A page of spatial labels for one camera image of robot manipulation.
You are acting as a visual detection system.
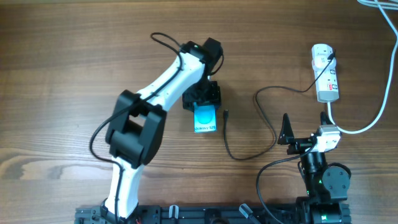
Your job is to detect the black charger cable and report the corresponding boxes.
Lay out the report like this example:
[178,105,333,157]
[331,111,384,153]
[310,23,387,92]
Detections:
[222,49,336,161]

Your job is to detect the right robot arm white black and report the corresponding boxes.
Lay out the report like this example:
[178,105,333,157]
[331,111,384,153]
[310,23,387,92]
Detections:
[277,112,352,224]

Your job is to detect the white cables at corner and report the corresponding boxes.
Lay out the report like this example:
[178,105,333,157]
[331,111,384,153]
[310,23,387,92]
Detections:
[356,0,398,11]

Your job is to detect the white power strip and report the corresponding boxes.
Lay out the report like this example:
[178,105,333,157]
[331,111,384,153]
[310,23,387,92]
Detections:
[312,44,339,103]

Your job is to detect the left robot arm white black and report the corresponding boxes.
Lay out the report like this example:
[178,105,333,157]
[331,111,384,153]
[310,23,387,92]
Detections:
[101,38,223,223]

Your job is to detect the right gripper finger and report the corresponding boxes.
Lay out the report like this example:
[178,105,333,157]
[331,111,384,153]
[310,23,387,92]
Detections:
[277,113,295,145]
[320,111,333,125]

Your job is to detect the white charger adapter plug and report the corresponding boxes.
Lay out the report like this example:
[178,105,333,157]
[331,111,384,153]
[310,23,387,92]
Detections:
[312,54,336,71]

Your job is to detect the smartphone with teal screen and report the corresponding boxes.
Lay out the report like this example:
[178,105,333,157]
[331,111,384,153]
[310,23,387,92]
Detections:
[193,105,217,133]

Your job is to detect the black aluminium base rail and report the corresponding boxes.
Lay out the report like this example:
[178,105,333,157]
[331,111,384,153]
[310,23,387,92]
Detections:
[74,203,352,224]

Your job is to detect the white power strip cord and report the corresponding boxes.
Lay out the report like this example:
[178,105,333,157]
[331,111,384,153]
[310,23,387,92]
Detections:
[326,0,398,135]

